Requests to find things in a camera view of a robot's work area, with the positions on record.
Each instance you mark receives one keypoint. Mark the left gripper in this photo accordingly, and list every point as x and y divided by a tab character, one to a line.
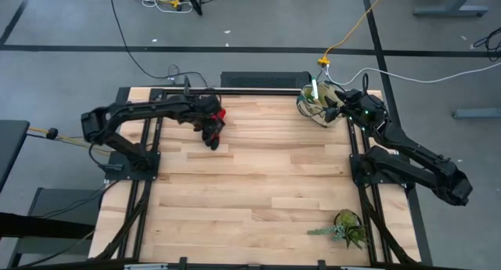
205	107

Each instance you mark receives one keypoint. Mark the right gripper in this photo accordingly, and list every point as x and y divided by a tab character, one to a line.
356	105

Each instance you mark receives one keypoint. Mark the red and black gardening glove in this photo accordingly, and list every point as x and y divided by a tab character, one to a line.
213	141

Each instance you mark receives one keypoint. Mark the beige gardening bag green trim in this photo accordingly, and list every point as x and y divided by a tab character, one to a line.
319	119

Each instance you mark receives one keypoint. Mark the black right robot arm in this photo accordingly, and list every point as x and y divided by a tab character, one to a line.
411	145

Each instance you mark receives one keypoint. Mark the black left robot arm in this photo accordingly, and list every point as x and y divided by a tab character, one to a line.
129	109

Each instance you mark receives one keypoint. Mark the black ventilated case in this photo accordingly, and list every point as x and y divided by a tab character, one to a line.
266	80

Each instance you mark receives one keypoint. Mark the artificial potted succulent plant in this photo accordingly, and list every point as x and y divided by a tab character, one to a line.
346	223

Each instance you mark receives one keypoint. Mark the grey desk foot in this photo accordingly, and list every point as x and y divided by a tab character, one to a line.
477	113

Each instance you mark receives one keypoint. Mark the grey desk leg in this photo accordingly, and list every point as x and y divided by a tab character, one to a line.
450	11

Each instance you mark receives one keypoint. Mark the silver aluminium extrusion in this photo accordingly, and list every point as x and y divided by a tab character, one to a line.
362	268
145	267

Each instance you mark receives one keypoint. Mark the black beam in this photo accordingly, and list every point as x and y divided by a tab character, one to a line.
39	225

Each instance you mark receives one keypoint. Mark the black desk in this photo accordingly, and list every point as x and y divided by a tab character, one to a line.
11	152

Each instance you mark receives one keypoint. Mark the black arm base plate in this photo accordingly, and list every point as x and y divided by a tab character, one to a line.
358	176
117	175

